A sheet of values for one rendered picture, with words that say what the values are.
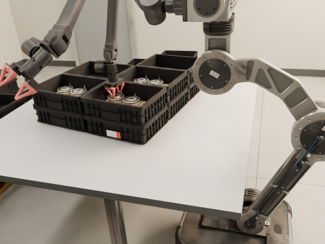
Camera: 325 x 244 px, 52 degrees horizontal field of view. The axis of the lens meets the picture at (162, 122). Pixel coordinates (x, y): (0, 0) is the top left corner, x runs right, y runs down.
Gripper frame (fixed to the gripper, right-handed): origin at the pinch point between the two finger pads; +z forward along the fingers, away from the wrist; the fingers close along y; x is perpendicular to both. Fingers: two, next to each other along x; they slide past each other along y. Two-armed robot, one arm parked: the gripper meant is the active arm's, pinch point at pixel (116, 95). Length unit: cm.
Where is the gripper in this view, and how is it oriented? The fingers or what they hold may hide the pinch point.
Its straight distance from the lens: 200.6
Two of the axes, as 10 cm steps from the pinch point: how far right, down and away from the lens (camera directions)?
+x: 8.4, 1.8, -5.1
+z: 0.9, 8.9, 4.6
